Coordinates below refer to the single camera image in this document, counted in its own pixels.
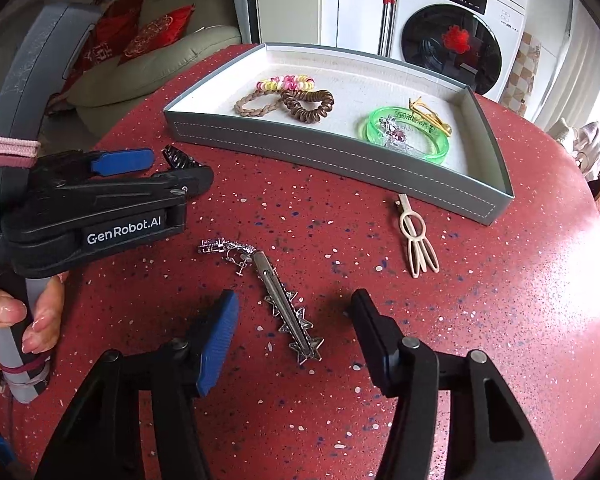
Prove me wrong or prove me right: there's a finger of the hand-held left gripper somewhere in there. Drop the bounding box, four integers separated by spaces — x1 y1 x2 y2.
91 148 155 177
87 166 214 207

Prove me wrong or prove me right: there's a red handled mop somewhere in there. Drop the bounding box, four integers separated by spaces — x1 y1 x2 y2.
360 0 401 57

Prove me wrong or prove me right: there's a grey jewelry tray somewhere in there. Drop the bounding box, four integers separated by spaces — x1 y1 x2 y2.
163 42 515 227

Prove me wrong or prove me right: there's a beige braided hair tie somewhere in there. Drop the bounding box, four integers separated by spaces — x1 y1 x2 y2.
233 87 289 119

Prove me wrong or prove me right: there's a person's left hand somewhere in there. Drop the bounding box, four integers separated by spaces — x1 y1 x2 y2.
0 276 64 376

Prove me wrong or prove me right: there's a pink elastic band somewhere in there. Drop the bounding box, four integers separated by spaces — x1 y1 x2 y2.
0 134 42 169

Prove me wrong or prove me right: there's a green armchair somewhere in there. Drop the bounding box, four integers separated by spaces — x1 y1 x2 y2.
64 0 244 109

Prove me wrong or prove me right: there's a red embroidered cushion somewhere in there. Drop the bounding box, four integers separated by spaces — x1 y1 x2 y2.
117 3 196 66

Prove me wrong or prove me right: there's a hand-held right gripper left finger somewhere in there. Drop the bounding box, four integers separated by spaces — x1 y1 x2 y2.
34 290 240 480

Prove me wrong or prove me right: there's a beige hair clip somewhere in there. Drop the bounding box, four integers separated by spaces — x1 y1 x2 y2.
393 193 440 279

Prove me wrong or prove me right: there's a silver crystal brooch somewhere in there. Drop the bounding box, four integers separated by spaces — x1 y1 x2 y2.
377 114 419 150

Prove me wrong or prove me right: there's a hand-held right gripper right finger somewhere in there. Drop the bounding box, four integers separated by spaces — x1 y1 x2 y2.
350 288 556 480

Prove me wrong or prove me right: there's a black claw hair clip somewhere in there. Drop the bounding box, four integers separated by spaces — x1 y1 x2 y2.
161 144 202 172

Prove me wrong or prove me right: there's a silver star hair clip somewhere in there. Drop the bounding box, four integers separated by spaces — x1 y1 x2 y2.
198 237 325 365

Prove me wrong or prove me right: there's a white curtain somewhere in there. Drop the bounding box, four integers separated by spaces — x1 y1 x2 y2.
534 0 600 132

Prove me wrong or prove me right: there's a gold hair clip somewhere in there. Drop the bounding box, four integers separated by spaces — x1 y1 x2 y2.
408 97 454 137

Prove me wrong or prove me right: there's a green translucent bracelet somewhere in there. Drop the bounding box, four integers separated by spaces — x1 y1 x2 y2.
364 103 452 165

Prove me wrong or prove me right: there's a pink yellow spiral hair tie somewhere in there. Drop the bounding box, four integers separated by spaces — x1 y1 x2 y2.
256 73 316 93

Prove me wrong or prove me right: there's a white washing machine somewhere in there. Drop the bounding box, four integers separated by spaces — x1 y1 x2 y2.
384 0 532 102

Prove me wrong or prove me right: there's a brown spiral hair tie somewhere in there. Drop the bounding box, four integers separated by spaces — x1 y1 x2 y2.
279 88 335 126

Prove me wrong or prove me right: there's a checkered panel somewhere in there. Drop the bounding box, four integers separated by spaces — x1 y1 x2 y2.
499 30 544 117

